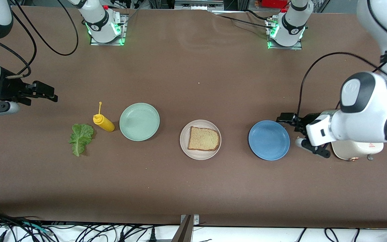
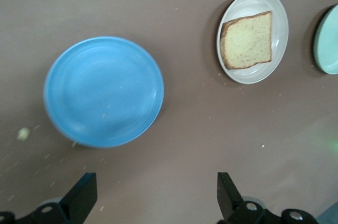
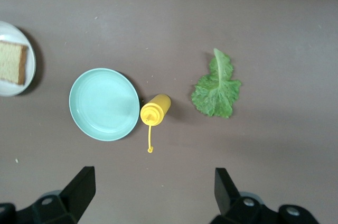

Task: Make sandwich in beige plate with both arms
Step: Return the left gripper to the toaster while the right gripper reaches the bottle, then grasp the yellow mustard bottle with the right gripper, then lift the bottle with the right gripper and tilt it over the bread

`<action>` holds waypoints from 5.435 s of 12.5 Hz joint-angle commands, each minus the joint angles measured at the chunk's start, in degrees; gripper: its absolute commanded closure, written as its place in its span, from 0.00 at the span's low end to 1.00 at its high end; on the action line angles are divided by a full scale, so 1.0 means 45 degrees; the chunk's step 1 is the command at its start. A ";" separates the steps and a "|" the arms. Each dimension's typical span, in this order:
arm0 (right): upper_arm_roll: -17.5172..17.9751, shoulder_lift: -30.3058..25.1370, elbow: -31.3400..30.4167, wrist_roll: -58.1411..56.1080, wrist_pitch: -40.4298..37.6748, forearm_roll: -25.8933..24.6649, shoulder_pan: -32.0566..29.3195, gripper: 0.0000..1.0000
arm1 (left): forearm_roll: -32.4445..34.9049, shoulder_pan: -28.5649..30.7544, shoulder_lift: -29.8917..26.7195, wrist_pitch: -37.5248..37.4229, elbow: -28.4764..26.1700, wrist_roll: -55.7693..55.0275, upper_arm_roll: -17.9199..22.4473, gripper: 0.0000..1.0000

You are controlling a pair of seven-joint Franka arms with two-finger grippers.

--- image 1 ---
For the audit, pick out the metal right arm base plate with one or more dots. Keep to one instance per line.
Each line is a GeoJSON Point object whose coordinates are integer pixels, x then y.
{"type": "Point", "coordinates": [125, 32]}

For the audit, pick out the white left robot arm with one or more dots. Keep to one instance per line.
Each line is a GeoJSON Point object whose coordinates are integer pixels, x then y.
{"type": "Point", "coordinates": [364, 111]}

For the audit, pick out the white two-slot toaster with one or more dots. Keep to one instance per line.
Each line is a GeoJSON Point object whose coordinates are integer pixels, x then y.
{"type": "Point", "coordinates": [351, 149]}

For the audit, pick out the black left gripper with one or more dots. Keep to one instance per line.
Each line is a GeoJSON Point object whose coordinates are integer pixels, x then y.
{"type": "Point", "coordinates": [305, 121]}

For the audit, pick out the blue plate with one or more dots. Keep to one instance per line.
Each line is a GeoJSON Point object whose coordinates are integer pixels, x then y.
{"type": "Point", "coordinates": [269, 140]}

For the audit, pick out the beige plate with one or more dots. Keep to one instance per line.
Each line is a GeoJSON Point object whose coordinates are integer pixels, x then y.
{"type": "Point", "coordinates": [200, 155]}

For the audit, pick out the black power plug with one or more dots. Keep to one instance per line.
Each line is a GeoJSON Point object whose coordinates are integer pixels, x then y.
{"type": "Point", "coordinates": [152, 235]}

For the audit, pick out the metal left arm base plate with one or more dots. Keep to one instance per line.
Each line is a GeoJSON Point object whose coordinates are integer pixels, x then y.
{"type": "Point", "coordinates": [286, 47]}

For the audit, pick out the grey equipment box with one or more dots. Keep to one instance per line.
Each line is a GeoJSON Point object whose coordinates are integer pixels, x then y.
{"type": "Point", "coordinates": [198, 4]}

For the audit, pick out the yellow mustard squeeze bottle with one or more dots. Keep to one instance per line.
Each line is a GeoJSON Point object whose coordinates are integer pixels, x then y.
{"type": "Point", "coordinates": [105, 123]}

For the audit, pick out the brown bread slice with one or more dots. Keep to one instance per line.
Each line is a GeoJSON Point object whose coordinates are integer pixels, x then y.
{"type": "Point", "coordinates": [203, 138]}

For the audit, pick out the green lettuce leaf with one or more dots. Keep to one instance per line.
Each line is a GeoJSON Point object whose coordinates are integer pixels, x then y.
{"type": "Point", "coordinates": [81, 136]}

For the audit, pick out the mint green plate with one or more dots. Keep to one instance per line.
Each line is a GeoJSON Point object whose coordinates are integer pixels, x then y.
{"type": "Point", "coordinates": [139, 121]}

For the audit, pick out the metal table edge bracket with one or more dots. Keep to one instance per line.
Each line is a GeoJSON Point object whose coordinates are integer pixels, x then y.
{"type": "Point", "coordinates": [186, 230]}

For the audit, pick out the red box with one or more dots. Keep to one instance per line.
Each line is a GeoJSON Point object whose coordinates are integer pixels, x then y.
{"type": "Point", "coordinates": [274, 3]}

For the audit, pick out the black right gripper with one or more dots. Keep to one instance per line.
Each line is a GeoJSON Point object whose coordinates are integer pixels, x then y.
{"type": "Point", "coordinates": [9, 90]}

